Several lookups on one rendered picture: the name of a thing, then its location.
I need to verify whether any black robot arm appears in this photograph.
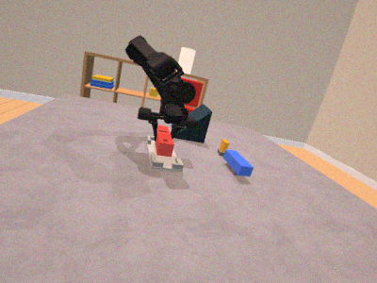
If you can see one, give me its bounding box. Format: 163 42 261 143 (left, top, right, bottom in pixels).
125 35 196 125

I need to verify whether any orange block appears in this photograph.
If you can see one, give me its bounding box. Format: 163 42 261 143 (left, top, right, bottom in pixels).
220 139 229 153

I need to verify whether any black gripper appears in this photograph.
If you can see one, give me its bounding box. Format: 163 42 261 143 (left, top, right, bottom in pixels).
138 94 197 141

